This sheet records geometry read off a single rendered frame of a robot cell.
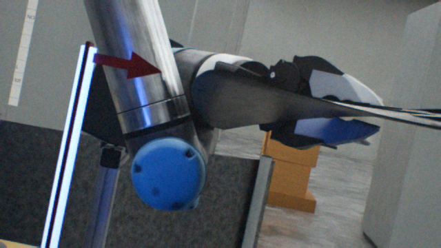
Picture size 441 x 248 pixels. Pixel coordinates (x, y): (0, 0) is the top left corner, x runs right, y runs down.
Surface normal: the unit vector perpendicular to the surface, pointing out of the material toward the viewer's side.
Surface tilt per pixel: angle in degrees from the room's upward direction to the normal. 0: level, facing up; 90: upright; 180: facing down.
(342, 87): 84
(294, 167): 90
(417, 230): 90
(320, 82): 84
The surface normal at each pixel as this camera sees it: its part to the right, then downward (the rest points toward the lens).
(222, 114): -0.02, 0.97
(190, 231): 0.61, 0.17
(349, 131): -0.46, 0.41
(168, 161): 0.00, 0.06
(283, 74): -0.74, -0.23
